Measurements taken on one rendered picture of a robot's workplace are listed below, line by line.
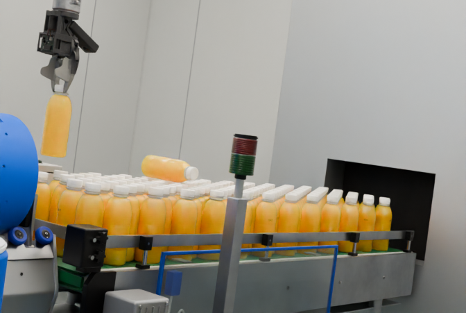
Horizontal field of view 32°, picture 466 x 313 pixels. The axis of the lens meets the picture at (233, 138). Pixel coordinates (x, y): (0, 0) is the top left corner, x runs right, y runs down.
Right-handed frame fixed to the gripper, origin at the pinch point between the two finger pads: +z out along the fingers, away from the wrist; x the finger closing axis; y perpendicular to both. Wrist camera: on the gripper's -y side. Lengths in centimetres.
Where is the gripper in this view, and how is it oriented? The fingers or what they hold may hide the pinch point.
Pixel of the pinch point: (62, 87)
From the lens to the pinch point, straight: 222.7
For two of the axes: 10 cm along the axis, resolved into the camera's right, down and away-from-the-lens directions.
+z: -1.4, 9.9, 0.0
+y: -6.3, -0.9, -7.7
